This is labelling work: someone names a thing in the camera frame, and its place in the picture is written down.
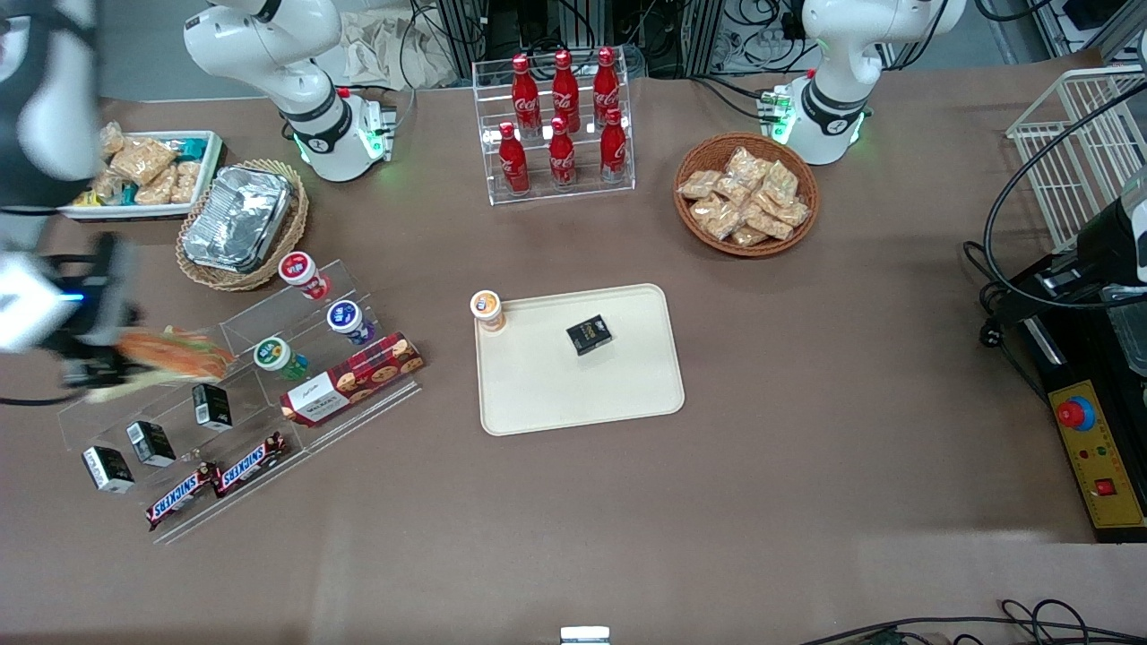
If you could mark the clear-wrapped cracker pack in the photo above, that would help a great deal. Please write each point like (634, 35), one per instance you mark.
(794, 213)
(749, 236)
(746, 166)
(769, 222)
(699, 184)
(733, 191)
(781, 182)
(715, 218)

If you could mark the clear bag of beige snacks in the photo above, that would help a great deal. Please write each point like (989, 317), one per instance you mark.
(107, 184)
(112, 141)
(185, 182)
(155, 188)
(143, 159)

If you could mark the yellow snack packet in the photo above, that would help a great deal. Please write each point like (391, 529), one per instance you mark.
(88, 199)

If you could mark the red emergency stop button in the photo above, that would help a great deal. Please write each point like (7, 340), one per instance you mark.
(1073, 414)

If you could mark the silver metal bracket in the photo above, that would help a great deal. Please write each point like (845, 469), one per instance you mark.
(584, 636)

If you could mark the aluminium foil container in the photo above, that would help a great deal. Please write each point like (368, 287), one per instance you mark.
(237, 219)

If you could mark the grey rounded food container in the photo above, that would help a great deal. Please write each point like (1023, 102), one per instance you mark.
(1129, 331)

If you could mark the red tartan cookie box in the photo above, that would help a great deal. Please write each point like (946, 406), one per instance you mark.
(349, 378)

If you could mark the red lidded cup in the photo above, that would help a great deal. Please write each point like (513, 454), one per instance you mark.
(300, 271)

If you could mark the crumpled beige plastic sheet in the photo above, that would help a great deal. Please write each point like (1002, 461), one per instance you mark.
(385, 49)

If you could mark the clear acrylic stepped stand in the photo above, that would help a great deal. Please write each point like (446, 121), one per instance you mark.
(251, 313)

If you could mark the clear acrylic bottle rack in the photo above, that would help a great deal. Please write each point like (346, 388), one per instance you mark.
(484, 193)

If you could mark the aluminium frame rack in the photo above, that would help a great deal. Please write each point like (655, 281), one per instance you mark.
(466, 36)

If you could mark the blue lidded cup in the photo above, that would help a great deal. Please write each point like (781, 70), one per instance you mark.
(348, 319)

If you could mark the red Coca-Cola bottle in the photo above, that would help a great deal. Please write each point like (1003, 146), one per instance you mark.
(565, 94)
(526, 103)
(562, 159)
(614, 152)
(513, 166)
(607, 90)

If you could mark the white rectangular bin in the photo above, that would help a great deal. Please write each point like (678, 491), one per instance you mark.
(211, 170)

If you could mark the round wicker basket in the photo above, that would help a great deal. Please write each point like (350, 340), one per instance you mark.
(703, 148)

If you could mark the green lidded cup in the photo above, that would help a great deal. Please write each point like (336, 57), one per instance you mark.
(274, 355)

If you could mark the black machine with yellow panel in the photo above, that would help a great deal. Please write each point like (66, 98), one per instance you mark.
(1066, 358)

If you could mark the teal snack packet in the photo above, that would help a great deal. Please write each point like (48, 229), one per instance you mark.
(191, 149)
(130, 193)

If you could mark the oval wicker basket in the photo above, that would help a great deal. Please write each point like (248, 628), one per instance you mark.
(193, 269)

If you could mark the Snickers chocolate bar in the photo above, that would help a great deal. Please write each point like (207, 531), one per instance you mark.
(251, 463)
(182, 497)

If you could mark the small black snack carton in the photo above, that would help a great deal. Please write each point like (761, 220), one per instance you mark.
(107, 469)
(212, 407)
(589, 335)
(150, 443)

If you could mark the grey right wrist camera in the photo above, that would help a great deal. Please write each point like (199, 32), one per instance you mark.
(31, 305)

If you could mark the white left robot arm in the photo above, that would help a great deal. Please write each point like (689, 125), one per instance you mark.
(842, 54)

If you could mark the cream plastic serving tray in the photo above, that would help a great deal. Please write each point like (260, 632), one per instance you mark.
(573, 394)

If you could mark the orange lidded cup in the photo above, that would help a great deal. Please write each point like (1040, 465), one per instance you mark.
(487, 308)

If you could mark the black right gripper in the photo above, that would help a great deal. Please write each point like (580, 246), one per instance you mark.
(79, 348)

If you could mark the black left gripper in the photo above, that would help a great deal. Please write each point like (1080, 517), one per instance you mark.
(1099, 244)

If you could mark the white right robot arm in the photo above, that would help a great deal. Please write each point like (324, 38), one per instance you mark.
(269, 54)

